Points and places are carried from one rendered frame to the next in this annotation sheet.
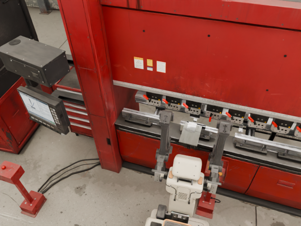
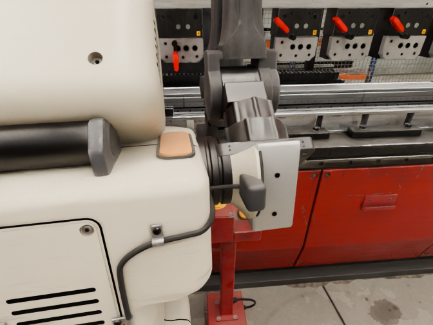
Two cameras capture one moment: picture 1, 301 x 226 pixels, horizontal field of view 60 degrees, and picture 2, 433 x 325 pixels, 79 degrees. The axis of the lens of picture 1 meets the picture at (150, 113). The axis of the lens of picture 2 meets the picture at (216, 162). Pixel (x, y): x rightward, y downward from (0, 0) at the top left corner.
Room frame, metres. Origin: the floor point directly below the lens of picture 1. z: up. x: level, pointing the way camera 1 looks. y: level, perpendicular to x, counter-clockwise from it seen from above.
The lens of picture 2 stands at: (0.81, -0.31, 1.35)
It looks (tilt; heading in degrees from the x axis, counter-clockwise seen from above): 31 degrees down; 336
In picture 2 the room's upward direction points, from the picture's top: straight up
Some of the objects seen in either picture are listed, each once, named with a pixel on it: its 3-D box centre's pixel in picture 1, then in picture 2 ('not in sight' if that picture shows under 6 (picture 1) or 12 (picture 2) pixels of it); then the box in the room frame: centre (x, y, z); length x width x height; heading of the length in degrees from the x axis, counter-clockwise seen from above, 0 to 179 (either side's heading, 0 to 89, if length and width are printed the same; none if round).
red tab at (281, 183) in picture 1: (285, 184); (380, 202); (1.35, -1.36, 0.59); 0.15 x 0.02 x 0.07; 71
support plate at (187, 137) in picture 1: (190, 134); not in sight; (1.70, -0.40, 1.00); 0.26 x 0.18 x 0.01; 161
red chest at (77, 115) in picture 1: (89, 106); not in sight; (2.67, 0.85, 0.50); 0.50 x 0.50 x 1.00; 71
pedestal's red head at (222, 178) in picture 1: (216, 170); (229, 206); (1.44, -0.64, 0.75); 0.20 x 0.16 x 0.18; 71
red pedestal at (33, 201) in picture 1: (21, 188); not in sight; (1.47, 1.43, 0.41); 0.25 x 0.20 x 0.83; 161
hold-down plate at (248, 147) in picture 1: (251, 148); (291, 134); (1.59, -1.00, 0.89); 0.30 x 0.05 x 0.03; 71
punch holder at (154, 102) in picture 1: (154, 96); not in sight; (1.98, -0.05, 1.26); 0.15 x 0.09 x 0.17; 71
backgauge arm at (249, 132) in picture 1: (251, 123); not in sight; (2.00, -1.14, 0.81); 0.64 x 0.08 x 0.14; 161
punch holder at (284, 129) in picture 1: (281, 123); (346, 33); (1.58, -1.18, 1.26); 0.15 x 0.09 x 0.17; 71
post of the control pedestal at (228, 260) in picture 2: (210, 188); (227, 273); (1.44, -0.64, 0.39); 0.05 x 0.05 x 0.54; 71
